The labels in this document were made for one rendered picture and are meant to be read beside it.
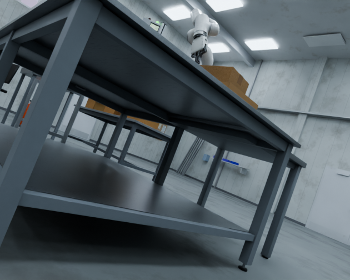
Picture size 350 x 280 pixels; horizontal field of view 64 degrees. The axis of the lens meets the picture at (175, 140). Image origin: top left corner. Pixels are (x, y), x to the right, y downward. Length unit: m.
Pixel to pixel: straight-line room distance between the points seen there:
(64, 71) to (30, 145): 0.23
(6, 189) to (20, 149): 0.11
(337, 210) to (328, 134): 2.61
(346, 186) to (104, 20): 9.91
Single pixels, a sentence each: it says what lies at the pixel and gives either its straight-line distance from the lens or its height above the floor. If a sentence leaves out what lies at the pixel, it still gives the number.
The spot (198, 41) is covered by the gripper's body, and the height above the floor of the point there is 1.17.
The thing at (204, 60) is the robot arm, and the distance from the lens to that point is 2.31.
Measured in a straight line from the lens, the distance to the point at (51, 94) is 0.85.
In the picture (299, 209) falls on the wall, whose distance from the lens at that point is 10.77.
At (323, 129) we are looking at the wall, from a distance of 11.21.
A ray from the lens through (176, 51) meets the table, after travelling 1.03.
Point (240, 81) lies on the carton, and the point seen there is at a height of 1.08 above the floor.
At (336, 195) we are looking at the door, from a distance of 10.44.
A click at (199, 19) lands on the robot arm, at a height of 1.32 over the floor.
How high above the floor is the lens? 0.45
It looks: 4 degrees up
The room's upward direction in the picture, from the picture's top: 21 degrees clockwise
